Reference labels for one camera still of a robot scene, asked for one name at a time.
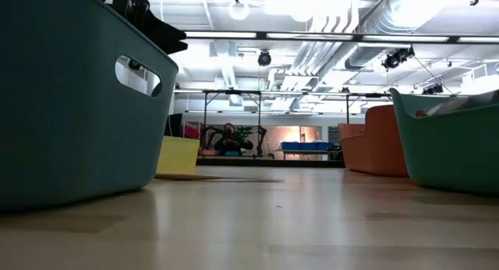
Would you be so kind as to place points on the black hanging dome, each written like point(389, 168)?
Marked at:
point(264, 58)

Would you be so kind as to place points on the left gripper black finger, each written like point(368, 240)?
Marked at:
point(163, 28)
point(171, 47)

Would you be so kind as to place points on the person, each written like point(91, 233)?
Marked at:
point(230, 141)

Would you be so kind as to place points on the black background robot arm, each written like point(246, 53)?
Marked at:
point(257, 135)

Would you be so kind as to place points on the black monitor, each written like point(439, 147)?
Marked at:
point(174, 125)

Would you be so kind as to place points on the green plastic bin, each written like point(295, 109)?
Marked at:
point(456, 153)

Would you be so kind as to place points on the orange plastic bin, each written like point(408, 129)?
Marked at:
point(374, 145)

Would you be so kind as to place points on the silver ceiling duct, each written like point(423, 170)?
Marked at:
point(390, 16)

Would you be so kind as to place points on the yellow plastic bin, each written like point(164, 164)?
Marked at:
point(178, 155)

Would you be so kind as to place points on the blue background bins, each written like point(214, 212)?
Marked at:
point(308, 146)

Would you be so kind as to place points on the dark teal plastic bin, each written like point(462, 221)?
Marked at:
point(78, 125)

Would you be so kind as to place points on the red crates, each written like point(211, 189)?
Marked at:
point(193, 129)

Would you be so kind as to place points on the long ceiling light bar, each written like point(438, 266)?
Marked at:
point(218, 34)

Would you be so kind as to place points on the white round ceiling lamp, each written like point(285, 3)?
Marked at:
point(230, 12)

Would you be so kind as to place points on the black metal rack frame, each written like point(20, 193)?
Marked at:
point(347, 106)
point(205, 106)

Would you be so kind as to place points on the black aluminium table frame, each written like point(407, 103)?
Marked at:
point(312, 163)

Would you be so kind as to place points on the background table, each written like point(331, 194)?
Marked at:
point(312, 152)

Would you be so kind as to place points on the blue diamond-patterned knife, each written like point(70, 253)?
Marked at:
point(460, 102)

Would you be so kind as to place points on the black ceiling spotlight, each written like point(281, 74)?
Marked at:
point(393, 59)
point(430, 89)

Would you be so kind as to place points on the dark wall board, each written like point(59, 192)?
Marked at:
point(333, 135)

